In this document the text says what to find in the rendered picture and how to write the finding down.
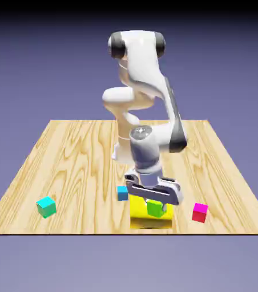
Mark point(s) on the small blue cube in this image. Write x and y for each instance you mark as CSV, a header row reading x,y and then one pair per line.
x,y
122,193

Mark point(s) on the small green cube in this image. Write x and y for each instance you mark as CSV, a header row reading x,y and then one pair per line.
x,y
154,208

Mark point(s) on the small magenta cube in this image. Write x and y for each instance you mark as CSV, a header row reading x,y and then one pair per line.
x,y
199,212

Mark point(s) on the large yellow box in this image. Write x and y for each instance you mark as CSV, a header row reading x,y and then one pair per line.
x,y
140,212

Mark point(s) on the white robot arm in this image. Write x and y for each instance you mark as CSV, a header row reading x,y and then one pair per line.
x,y
142,59

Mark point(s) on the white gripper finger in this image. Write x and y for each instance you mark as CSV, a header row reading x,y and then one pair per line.
x,y
164,208

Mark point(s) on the small cyan cube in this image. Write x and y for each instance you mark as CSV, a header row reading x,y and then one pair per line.
x,y
46,207

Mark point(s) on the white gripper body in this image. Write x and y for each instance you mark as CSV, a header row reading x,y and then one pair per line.
x,y
154,191

